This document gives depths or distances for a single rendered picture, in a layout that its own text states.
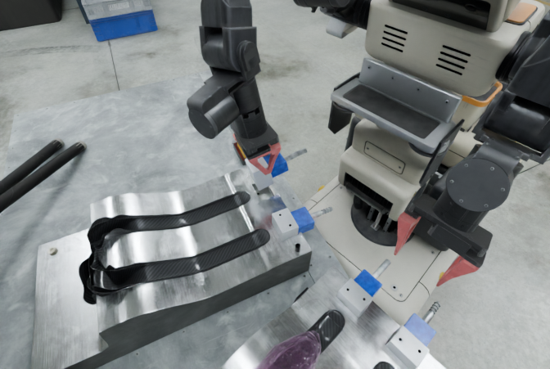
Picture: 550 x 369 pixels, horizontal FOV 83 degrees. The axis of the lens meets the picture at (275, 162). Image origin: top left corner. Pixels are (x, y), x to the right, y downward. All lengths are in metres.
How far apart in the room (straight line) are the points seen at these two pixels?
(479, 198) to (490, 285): 1.47
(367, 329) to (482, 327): 1.14
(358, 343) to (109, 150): 0.82
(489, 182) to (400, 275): 1.00
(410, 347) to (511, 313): 1.25
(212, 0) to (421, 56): 0.42
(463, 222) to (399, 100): 0.36
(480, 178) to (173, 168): 0.74
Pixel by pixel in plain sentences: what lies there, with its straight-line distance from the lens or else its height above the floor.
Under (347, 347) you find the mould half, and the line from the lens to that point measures 0.62.
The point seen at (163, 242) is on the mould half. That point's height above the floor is 0.91.
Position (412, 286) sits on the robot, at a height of 0.28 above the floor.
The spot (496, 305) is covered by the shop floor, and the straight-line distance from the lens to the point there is 1.82.
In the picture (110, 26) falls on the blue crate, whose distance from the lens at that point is 3.73.
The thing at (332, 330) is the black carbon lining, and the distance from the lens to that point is 0.63.
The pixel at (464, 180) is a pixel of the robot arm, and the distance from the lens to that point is 0.39.
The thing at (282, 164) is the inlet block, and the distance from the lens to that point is 0.65.
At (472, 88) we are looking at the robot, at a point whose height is 1.11.
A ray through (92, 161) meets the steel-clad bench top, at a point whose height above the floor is 0.80.
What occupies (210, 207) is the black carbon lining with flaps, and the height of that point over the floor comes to 0.88.
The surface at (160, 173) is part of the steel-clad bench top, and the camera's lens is 0.92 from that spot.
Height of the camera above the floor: 1.45
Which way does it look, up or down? 47 degrees down
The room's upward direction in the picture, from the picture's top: straight up
